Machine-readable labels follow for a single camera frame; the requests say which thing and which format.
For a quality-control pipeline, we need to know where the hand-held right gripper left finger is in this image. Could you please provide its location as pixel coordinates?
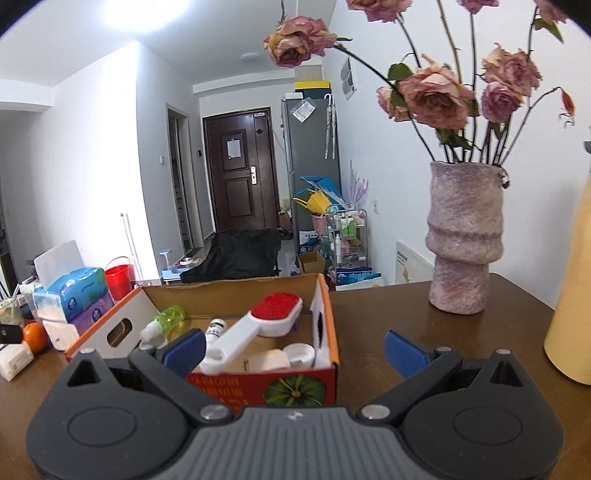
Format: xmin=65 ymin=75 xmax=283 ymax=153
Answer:
xmin=67 ymin=329 xmax=233 ymax=426

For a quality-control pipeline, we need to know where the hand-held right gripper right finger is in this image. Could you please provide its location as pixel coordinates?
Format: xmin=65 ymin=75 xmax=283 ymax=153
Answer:
xmin=358 ymin=329 xmax=527 ymax=426

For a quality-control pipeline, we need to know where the white dropper bottle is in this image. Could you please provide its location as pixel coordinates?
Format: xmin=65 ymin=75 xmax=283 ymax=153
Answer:
xmin=204 ymin=318 xmax=229 ymax=344

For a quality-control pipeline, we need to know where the green spray bottle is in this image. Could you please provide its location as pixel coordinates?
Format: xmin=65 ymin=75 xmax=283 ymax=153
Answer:
xmin=139 ymin=305 xmax=188 ymax=352

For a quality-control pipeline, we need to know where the red and orange cardboard box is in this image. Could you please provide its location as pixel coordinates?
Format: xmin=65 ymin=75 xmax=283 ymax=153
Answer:
xmin=65 ymin=272 xmax=341 ymax=409

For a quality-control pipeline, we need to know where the white and red lint brush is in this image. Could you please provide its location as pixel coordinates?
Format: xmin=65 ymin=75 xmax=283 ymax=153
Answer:
xmin=199 ymin=292 xmax=304 ymax=376

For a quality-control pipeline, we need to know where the white bottle cap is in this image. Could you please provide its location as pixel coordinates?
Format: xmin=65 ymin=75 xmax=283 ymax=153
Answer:
xmin=283 ymin=343 xmax=317 ymax=369

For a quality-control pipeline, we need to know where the clear glass cup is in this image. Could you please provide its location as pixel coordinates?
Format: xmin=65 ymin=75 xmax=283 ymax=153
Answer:
xmin=0 ymin=284 xmax=24 ymax=328

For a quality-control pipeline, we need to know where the orange fruit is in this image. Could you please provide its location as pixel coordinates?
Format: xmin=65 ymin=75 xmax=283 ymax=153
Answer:
xmin=22 ymin=322 xmax=48 ymax=354

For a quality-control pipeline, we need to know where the clear plastic container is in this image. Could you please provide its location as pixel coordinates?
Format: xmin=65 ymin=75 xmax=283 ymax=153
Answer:
xmin=0 ymin=342 xmax=35 ymax=381

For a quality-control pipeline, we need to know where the clear jar with white lid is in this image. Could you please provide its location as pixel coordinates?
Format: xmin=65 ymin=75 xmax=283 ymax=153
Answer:
xmin=17 ymin=281 xmax=44 ymax=305

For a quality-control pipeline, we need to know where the blue tissue pack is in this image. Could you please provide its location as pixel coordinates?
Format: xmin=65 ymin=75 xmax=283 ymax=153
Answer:
xmin=33 ymin=240 xmax=109 ymax=323

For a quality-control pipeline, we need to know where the purple tissue pack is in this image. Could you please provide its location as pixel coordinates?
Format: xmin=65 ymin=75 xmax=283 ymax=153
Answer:
xmin=44 ymin=293 xmax=116 ymax=352

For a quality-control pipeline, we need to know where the blue and white bag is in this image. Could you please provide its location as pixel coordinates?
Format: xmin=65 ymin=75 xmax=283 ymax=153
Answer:
xmin=335 ymin=265 xmax=383 ymax=291

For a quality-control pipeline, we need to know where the white flat board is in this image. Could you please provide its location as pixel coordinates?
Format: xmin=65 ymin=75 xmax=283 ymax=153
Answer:
xmin=394 ymin=240 xmax=435 ymax=286

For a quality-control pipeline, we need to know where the red bucket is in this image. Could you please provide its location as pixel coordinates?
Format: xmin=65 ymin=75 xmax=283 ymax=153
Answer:
xmin=104 ymin=257 xmax=131 ymax=301

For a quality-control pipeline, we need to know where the white mop stick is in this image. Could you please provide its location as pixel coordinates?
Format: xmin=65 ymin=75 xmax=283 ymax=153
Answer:
xmin=120 ymin=212 xmax=139 ymax=282

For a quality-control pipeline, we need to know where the pink textured vase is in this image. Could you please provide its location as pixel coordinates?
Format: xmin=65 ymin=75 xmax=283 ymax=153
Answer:
xmin=426 ymin=161 xmax=505 ymax=315

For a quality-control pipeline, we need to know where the small brown cardboard box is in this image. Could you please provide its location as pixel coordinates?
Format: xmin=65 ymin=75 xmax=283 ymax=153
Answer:
xmin=298 ymin=250 xmax=326 ymax=275

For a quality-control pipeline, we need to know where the yellow thermos jug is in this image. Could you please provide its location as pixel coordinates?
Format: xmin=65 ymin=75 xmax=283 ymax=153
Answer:
xmin=543 ymin=124 xmax=591 ymax=386

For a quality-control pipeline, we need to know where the purple feather decoration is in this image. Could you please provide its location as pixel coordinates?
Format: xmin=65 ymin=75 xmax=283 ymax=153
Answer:
xmin=347 ymin=159 xmax=371 ymax=208

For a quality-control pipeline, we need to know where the yellow plastic dustpan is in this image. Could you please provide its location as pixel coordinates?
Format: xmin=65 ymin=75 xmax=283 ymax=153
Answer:
xmin=293 ymin=189 xmax=333 ymax=215

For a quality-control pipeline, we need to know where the dark brown door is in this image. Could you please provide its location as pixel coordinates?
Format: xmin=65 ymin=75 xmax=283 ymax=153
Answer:
xmin=202 ymin=111 xmax=280 ymax=234

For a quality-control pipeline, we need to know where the grey refrigerator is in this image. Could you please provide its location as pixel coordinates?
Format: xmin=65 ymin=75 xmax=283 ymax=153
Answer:
xmin=281 ymin=95 xmax=342 ymax=232

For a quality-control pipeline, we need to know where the folded clear umbrella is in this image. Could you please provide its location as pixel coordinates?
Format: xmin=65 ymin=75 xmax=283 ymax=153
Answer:
xmin=323 ymin=92 xmax=337 ymax=160

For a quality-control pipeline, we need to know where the bunch of dried pink roses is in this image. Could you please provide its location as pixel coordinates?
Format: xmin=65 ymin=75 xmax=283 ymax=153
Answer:
xmin=263 ymin=0 xmax=578 ymax=164

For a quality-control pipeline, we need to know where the yellow and black box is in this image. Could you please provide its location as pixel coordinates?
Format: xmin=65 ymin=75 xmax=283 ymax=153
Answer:
xmin=294 ymin=79 xmax=332 ymax=99

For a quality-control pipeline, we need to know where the wire storage cart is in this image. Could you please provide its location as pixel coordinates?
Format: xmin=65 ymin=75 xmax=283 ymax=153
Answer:
xmin=325 ymin=203 xmax=370 ymax=278

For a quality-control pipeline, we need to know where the wall poster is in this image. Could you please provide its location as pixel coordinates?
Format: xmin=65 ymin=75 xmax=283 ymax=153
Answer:
xmin=340 ymin=56 xmax=358 ymax=100

